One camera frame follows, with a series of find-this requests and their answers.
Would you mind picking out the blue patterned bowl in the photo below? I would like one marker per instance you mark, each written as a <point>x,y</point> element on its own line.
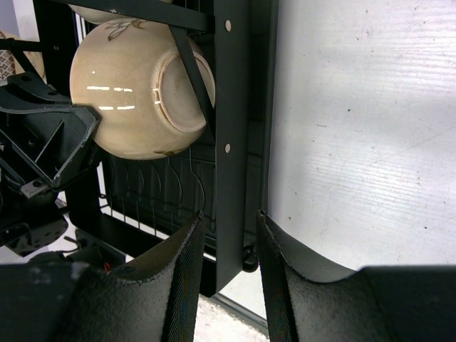
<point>8,64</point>

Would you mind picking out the large cream bowl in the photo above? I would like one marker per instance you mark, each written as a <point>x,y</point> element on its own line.
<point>98,17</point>

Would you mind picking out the beige bowl with leaf print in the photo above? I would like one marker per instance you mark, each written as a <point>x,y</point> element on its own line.
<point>130,71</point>

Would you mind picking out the beige floral bowl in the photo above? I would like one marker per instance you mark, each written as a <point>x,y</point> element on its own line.
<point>36,60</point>

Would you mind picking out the black dish rack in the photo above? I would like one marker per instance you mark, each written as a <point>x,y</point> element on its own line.
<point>127,206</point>

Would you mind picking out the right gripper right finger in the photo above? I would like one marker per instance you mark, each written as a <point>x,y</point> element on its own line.
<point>311,298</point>

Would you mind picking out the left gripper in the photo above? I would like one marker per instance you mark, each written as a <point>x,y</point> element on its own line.
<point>46,143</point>

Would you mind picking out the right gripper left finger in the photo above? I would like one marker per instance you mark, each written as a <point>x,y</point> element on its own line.
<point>154,297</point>

